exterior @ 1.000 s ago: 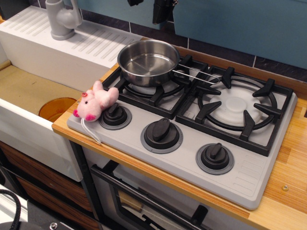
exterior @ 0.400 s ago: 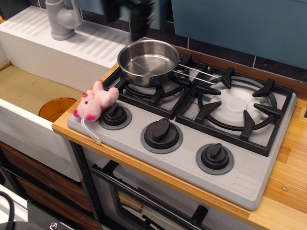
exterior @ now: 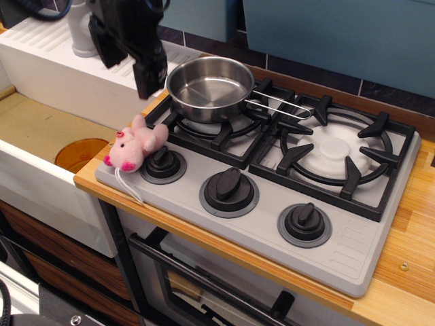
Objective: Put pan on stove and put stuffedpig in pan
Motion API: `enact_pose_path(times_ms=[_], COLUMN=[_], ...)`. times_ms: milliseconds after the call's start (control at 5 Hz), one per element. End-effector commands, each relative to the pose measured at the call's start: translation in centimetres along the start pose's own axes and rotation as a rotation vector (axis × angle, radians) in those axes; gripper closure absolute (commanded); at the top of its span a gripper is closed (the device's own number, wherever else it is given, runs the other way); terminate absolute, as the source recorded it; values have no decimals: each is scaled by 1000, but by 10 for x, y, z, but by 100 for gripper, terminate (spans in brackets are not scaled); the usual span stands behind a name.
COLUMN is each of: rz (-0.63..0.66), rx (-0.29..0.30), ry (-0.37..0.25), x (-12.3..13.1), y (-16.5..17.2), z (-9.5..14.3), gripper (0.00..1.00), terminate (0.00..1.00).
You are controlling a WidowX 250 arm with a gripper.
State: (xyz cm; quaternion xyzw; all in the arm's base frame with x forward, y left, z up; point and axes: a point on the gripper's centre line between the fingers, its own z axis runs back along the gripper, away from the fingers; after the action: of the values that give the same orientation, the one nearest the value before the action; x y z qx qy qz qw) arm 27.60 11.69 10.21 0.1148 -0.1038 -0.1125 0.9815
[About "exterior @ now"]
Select grey toy faucet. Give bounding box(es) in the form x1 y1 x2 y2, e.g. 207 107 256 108
66 0 98 58

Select black left burner grate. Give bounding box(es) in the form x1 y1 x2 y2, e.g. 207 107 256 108
145 78 296 169

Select black braided cable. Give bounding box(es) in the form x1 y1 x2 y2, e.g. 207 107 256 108
0 280 13 319

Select wooden drawer fronts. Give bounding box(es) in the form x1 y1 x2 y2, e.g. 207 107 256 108
1 202 144 325

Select black left stove knob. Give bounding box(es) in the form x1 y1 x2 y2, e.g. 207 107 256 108
139 145 187 185

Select black middle stove knob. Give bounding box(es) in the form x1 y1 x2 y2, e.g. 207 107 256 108
199 167 260 219

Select black burner grate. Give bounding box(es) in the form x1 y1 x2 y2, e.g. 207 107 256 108
249 94 421 222
145 78 296 169

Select grey toy stove top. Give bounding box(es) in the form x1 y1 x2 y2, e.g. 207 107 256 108
95 130 406 297

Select stainless steel pan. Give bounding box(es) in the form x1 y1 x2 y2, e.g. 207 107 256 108
167 56 312 124

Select black right stove knob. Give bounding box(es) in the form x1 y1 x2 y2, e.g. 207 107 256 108
277 202 332 249

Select pink stuffed pig toy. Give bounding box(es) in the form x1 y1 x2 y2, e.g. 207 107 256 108
103 114 169 204

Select oven door with handle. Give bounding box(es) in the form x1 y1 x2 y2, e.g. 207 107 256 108
128 228 294 325

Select black stove knob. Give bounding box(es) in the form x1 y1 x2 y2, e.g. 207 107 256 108
139 145 187 185
277 202 332 249
199 167 260 219

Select white toy sink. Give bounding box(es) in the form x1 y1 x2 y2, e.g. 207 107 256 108
0 7 203 259

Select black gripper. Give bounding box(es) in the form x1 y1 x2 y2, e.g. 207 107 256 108
86 0 168 99

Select black right burner grate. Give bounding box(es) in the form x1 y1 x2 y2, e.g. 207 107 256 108
249 94 421 222

